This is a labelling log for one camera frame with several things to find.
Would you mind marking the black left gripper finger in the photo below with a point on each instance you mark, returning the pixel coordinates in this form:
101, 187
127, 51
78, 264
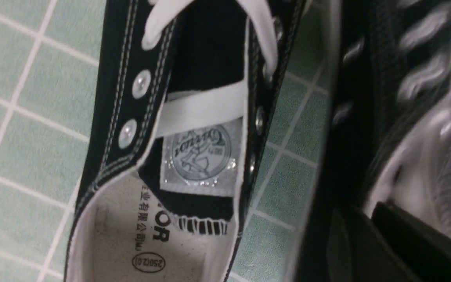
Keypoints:
392, 246

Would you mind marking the black canvas sneaker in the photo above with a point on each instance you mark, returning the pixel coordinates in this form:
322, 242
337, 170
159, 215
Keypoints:
185, 97
388, 133

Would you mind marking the green checkered tablecloth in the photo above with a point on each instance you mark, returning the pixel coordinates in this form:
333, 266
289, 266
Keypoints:
49, 53

